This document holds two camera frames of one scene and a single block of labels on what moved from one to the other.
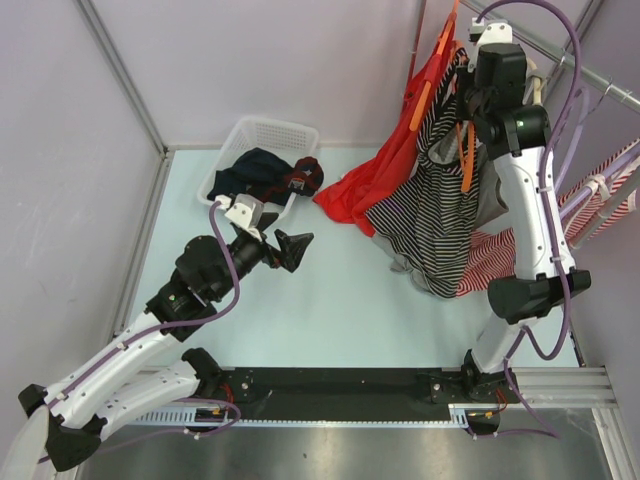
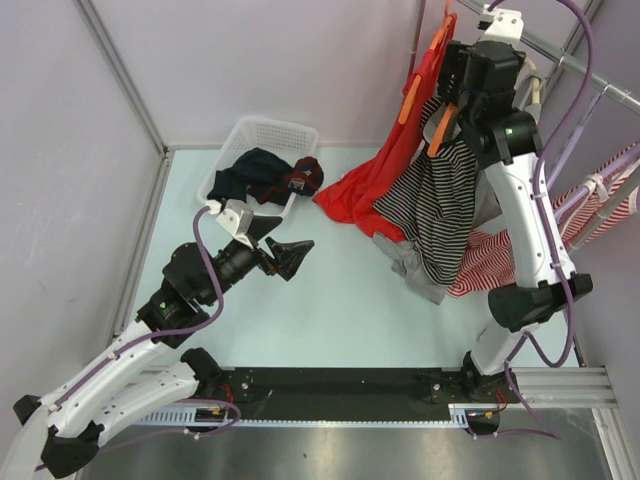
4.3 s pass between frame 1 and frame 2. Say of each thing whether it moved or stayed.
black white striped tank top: moved
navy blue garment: stayed
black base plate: stayed
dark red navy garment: stayed
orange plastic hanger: moved
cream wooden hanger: stayed
